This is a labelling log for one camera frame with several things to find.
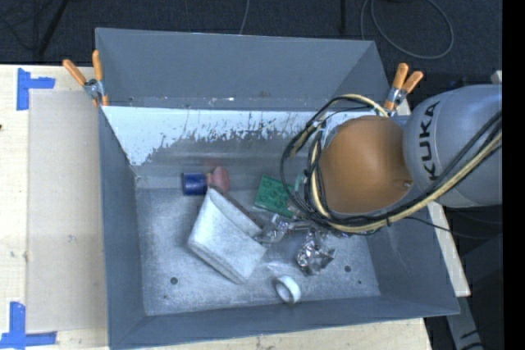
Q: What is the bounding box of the green flat dotted board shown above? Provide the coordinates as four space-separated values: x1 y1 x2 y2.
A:
253 174 297 217

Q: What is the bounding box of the grey metal bin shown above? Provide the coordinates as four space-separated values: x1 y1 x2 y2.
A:
94 27 461 350

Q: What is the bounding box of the blue cylinder cup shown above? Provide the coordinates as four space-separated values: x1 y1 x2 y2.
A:
181 171 208 196

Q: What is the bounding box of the crumpled clear plastic piece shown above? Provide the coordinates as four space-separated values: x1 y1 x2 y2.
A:
295 231 338 277

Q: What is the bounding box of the pink toy figure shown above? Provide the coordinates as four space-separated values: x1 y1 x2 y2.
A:
206 166 231 193

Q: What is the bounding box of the white tape ring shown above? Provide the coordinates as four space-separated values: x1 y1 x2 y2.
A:
273 275 303 305

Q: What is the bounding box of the white foam block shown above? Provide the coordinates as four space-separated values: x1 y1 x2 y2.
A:
187 187 268 285

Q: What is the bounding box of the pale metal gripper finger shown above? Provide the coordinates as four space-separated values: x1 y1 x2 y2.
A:
253 226 289 245
269 214 294 233

